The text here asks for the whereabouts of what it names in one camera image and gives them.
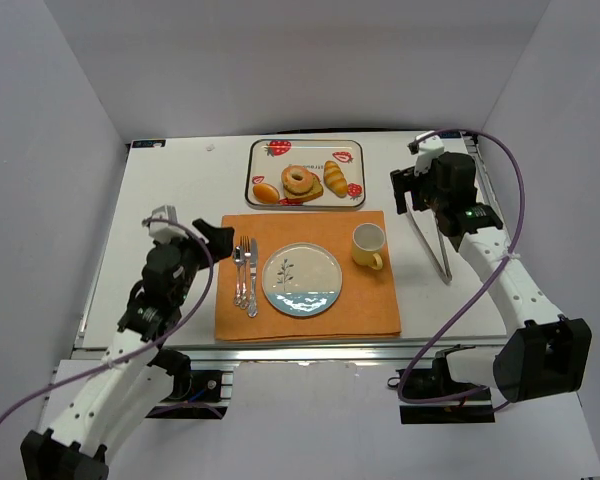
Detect toast bread slice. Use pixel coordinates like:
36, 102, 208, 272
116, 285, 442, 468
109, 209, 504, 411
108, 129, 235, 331
284, 179, 324, 204

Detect metal tongs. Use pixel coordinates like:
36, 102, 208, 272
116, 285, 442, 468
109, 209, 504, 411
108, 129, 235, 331
404, 199, 453, 285

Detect bagel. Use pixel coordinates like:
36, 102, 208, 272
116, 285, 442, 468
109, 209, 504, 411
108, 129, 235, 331
281, 165, 314, 194

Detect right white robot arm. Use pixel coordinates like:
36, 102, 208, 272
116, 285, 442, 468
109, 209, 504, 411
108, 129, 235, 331
390, 152, 592, 404

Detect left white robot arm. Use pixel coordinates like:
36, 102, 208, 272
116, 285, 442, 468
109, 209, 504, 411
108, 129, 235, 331
20, 217, 235, 479

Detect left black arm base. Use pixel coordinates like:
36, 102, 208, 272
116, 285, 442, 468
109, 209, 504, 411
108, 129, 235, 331
147, 368, 233, 420

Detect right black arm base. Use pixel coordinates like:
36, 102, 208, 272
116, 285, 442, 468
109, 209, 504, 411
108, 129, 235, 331
399, 368, 495, 425

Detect long croissant bread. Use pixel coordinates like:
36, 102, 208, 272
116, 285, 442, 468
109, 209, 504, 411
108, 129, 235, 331
323, 160, 348, 198

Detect silver spoon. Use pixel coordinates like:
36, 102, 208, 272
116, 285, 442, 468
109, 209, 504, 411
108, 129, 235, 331
233, 246, 243, 306

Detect silver fork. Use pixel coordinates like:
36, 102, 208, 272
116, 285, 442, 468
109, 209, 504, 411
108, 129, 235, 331
239, 236, 251, 309

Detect round bun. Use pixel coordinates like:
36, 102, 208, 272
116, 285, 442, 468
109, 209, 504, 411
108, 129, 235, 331
252, 183, 280, 204

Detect yellow mug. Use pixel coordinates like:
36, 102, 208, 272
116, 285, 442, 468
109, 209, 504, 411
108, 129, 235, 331
351, 223, 386, 270

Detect silver knife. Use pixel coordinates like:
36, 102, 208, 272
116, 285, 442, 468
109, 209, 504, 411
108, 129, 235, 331
247, 238, 258, 318

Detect ceramic plate with plant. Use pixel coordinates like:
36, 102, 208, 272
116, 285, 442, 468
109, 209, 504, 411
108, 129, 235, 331
261, 242, 343, 318

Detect strawberry pattern tray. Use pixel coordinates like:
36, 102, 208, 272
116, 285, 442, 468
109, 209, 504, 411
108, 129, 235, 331
244, 138, 366, 210

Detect orange placemat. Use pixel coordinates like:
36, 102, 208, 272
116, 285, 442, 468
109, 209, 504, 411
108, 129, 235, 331
215, 211, 401, 342

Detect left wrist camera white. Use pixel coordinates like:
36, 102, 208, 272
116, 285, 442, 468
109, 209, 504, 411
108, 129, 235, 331
142, 204, 181, 244

